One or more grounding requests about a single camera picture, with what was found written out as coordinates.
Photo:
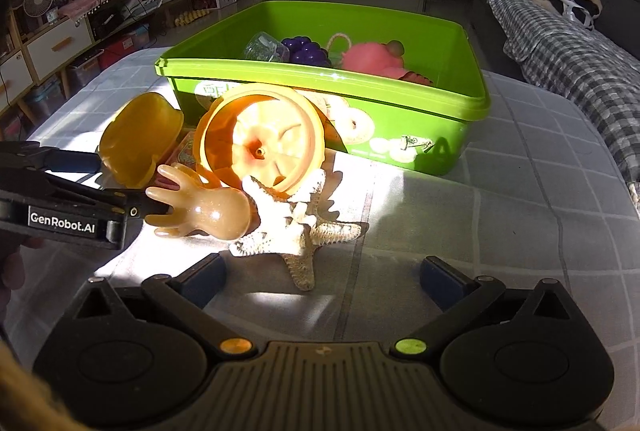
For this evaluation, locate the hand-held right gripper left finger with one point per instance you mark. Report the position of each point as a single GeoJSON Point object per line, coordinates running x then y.
{"type": "Point", "coordinates": [202, 280]}

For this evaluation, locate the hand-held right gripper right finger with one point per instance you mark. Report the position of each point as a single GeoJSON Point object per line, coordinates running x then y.
{"type": "Point", "coordinates": [440, 282]}

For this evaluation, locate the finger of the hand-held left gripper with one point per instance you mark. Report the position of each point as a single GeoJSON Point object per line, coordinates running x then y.
{"type": "Point", "coordinates": [145, 203]}
{"type": "Point", "coordinates": [70, 161]}

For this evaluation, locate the amber toy octopus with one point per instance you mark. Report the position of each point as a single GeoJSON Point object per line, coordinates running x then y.
{"type": "Point", "coordinates": [220, 211]}

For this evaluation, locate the clear plastic cup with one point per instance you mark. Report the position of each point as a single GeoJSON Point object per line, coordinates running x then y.
{"type": "Point", "coordinates": [262, 46]}

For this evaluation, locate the dark red toy piece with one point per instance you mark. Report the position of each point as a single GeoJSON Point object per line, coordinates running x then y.
{"type": "Point", "coordinates": [417, 78]}

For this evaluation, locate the purple toy grapes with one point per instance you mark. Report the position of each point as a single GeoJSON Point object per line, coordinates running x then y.
{"type": "Point", "coordinates": [305, 51]}

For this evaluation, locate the green plastic bin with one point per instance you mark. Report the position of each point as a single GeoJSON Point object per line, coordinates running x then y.
{"type": "Point", "coordinates": [450, 61]}

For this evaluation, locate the pink rubber toy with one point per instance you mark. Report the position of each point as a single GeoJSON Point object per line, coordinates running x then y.
{"type": "Point", "coordinates": [370, 58]}

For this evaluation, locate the person's left forearm fuzzy sleeve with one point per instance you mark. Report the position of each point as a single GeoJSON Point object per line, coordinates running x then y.
{"type": "Point", "coordinates": [22, 391]}

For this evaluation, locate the person's left hand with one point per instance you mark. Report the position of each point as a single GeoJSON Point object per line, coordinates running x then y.
{"type": "Point", "coordinates": [11, 283]}

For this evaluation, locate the red patterned packet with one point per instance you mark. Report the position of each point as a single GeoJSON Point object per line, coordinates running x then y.
{"type": "Point", "coordinates": [182, 151]}

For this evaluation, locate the yellow plastic sand mould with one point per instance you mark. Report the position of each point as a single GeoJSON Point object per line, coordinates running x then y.
{"type": "Point", "coordinates": [135, 136]}

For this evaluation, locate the grey checked tablecloth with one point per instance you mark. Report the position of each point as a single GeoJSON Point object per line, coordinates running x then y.
{"type": "Point", "coordinates": [500, 221]}

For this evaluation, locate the pale dried starfish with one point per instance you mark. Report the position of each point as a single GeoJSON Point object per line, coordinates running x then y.
{"type": "Point", "coordinates": [295, 231]}

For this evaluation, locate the white wooden media cabinet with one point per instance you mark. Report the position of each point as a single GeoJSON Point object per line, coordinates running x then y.
{"type": "Point", "coordinates": [55, 43]}

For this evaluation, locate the orange round sand mould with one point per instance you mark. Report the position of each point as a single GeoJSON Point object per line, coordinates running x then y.
{"type": "Point", "coordinates": [260, 126]}

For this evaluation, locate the small white desk fan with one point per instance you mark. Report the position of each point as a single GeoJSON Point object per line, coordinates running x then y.
{"type": "Point", "coordinates": [37, 1]}

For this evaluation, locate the row of yellow toy ducks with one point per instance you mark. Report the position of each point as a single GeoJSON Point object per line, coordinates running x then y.
{"type": "Point", "coordinates": [190, 17]}

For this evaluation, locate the grey plaid blanket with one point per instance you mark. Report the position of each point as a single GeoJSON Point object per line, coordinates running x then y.
{"type": "Point", "coordinates": [560, 46]}

